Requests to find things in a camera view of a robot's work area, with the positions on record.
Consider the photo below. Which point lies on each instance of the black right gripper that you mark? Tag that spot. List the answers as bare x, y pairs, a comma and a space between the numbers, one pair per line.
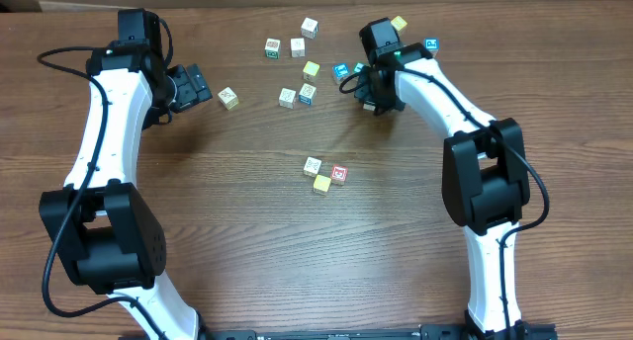
369, 94

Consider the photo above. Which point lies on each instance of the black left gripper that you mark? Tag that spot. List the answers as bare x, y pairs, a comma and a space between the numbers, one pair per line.
196, 85

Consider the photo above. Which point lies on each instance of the red top wooden block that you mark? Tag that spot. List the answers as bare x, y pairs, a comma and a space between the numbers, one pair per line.
338, 174

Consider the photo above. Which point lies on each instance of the cream umbrella wooden block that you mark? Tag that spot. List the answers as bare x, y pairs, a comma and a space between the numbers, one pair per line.
312, 166

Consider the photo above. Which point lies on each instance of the yellow top wooden block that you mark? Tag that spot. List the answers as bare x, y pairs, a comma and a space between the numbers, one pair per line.
321, 184

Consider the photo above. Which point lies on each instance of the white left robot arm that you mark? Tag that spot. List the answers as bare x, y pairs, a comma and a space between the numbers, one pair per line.
106, 244

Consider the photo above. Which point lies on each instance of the green top wooden block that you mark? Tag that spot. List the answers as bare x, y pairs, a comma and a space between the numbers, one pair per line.
358, 67

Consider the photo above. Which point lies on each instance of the blue top wooden block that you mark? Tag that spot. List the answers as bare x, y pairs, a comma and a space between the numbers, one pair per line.
340, 72

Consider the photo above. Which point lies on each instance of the cream block brown drawing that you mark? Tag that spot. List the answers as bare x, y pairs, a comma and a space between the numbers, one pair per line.
228, 98

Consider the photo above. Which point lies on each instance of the yellow top block middle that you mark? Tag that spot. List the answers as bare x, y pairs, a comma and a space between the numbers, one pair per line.
311, 71

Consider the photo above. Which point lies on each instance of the cream block blue letter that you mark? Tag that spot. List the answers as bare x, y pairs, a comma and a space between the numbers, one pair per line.
307, 94

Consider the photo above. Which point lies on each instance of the yellow top block far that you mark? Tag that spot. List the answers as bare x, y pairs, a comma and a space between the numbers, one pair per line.
399, 24

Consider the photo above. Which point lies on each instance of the blue top block far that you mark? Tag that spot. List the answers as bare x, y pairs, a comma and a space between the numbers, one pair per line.
432, 45

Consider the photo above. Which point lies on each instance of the cream block red letter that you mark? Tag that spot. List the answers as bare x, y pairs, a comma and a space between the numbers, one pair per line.
287, 98

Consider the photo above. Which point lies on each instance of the cream block top row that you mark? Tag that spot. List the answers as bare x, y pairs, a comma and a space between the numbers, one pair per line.
309, 28

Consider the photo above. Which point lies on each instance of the plain cream wooden block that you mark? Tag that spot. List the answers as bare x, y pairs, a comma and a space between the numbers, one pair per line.
298, 47

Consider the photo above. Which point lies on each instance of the cream block green letter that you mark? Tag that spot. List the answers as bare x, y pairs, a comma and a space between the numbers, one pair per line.
271, 48

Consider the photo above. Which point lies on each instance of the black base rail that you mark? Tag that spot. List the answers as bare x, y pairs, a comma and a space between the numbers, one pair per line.
423, 332

